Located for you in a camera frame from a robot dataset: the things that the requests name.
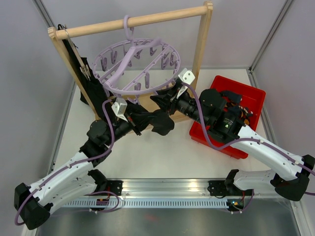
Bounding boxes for aluminium mounting rail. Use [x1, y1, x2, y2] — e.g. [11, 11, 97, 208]
[86, 178, 279, 197]

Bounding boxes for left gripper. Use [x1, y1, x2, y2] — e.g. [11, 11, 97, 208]
[104, 106, 158, 147]

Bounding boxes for white slotted cable duct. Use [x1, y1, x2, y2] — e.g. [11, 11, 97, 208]
[64, 197, 242, 209]

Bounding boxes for metal clip hanger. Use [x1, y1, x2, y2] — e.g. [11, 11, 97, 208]
[80, 65, 91, 80]

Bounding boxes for argyle patterned sock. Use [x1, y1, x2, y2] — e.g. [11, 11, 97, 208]
[229, 105, 253, 125]

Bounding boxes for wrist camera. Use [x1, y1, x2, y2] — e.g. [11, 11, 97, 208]
[111, 98, 127, 121]
[177, 68, 195, 98]

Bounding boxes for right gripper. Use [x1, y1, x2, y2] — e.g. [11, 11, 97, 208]
[150, 84, 209, 127]

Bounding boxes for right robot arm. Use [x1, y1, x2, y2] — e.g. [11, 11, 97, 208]
[150, 84, 315, 201]

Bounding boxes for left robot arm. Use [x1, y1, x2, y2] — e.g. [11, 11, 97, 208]
[14, 104, 160, 230]

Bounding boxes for black hanging clothes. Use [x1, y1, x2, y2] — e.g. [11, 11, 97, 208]
[62, 39, 108, 119]

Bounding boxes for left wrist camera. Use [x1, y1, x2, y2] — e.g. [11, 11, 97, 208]
[111, 98, 127, 121]

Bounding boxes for navy sock in bin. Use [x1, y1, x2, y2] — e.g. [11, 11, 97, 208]
[220, 90, 242, 105]

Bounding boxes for red plastic bin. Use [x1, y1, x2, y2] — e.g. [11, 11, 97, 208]
[189, 75, 266, 159]

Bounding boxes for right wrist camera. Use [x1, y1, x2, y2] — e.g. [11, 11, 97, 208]
[177, 68, 195, 98]

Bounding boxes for purple round clip hanger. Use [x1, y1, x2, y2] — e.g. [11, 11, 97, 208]
[92, 15, 181, 102]

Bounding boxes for wooden hanger rack frame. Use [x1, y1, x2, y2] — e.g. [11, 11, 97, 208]
[48, 1, 213, 120]

